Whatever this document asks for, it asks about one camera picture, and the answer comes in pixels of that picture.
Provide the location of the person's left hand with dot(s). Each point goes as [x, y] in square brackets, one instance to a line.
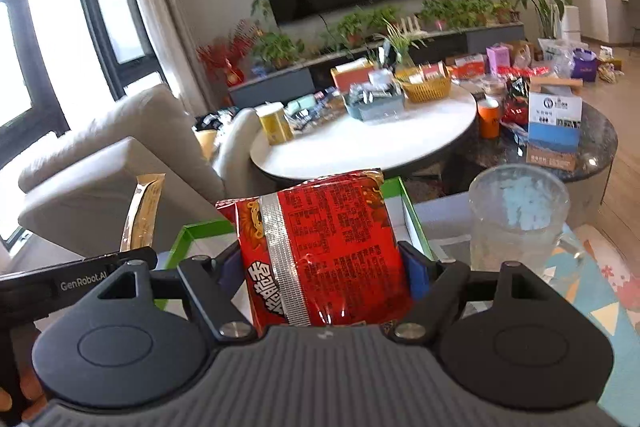
[29, 389]

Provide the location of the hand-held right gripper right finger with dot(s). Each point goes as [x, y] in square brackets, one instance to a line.
[416, 274]

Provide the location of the beige sofa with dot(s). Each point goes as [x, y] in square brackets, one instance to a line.
[125, 132]

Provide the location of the yellow canister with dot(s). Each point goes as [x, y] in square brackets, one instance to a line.
[274, 124]

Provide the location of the grey television cabinet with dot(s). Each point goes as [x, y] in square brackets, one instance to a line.
[280, 84]

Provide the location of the black window frame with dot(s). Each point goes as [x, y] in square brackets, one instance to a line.
[100, 7]

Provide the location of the blue and white carton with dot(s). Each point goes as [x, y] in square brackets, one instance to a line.
[554, 127]

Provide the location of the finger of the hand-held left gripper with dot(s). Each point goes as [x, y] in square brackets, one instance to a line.
[142, 257]

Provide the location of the dark round table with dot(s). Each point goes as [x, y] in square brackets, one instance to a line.
[595, 142]

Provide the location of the orange cup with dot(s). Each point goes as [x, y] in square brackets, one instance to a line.
[489, 119]

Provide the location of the yellow woven basket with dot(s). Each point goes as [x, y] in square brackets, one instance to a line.
[427, 89]

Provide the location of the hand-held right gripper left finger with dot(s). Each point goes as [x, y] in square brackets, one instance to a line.
[232, 264]

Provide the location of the red snack bags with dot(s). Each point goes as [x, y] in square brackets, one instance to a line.
[515, 102]

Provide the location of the purple bag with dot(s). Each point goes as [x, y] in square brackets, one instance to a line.
[585, 66]

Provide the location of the bushy potted plant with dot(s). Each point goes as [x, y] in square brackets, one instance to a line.
[277, 49]

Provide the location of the gold stick sachet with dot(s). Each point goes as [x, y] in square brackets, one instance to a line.
[145, 212]

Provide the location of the white air purifier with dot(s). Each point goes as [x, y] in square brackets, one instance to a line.
[571, 24]

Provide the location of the red flower decoration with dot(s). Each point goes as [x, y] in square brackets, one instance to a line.
[225, 52]

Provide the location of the white round table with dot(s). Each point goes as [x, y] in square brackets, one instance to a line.
[360, 147]

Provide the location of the patterned tablecloth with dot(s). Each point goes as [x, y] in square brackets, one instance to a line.
[600, 287]

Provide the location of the spider plant in vase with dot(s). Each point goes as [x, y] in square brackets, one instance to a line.
[400, 42]

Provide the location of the green cardboard box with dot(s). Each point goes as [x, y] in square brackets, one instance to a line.
[197, 232]

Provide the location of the row of potted plants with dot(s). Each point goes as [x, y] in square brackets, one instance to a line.
[367, 24]
[455, 9]

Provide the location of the red instant noodle packet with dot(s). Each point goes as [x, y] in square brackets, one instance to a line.
[325, 247]

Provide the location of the white plastic bag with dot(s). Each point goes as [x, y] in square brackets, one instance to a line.
[557, 54]

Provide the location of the orange box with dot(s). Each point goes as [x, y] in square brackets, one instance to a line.
[350, 77]

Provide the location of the blue-grey plastic tray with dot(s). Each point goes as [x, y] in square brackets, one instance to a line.
[375, 107]

